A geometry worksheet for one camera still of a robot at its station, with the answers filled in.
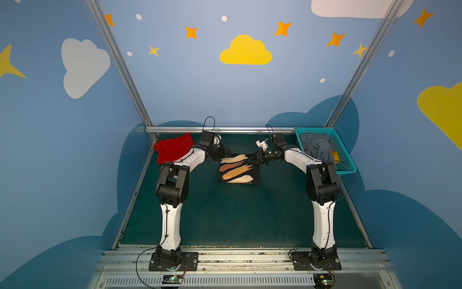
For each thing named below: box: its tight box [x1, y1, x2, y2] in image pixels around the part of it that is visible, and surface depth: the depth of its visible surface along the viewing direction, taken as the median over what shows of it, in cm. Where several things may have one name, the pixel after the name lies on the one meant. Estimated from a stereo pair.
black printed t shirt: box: [218, 154, 260, 185], surface depth 103 cm
